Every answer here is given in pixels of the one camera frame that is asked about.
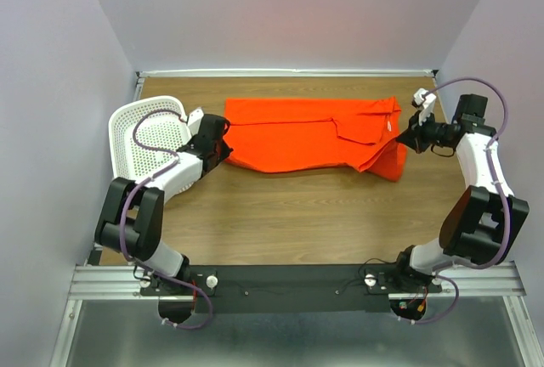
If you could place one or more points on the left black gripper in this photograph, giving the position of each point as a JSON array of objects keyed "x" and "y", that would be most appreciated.
[{"x": 224, "y": 153}]

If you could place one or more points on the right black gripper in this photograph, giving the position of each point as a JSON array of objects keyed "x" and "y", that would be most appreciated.
[{"x": 412, "y": 137}]

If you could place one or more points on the orange t shirt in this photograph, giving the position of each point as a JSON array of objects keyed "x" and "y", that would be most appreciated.
[{"x": 288, "y": 135}]

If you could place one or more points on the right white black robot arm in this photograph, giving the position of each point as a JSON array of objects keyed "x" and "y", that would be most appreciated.
[{"x": 481, "y": 227}]

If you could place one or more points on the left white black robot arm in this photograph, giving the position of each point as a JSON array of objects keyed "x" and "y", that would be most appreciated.
[{"x": 131, "y": 218}]

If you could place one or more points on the white perforated plastic basket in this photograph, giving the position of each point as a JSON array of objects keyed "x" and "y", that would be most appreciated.
[{"x": 145, "y": 141}]

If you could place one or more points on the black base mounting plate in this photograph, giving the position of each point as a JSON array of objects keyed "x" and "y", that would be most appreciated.
[{"x": 220, "y": 289}]

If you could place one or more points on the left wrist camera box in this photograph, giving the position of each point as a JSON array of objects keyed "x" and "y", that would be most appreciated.
[{"x": 194, "y": 120}]

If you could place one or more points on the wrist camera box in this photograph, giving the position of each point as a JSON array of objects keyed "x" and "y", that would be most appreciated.
[
  {"x": 424, "y": 101},
  {"x": 194, "y": 120}
]

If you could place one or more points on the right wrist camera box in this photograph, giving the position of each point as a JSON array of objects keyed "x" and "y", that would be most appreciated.
[{"x": 424, "y": 101}]

